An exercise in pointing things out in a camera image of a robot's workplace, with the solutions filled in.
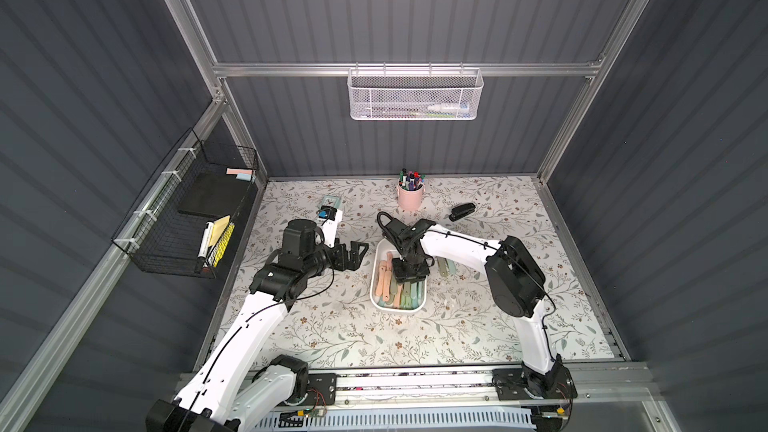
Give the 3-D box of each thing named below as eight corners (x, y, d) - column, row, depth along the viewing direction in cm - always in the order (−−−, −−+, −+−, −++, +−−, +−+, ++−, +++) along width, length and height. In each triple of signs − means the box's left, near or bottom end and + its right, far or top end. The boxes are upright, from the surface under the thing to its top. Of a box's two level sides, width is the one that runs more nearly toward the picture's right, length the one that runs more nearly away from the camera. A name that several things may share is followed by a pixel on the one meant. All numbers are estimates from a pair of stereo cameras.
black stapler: (452, 223, 109) (453, 216, 106) (447, 217, 111) (448, 210, 108) (474, 212, 112) (476, 205, 109) (468, 206, 114) (470, 199, 111)
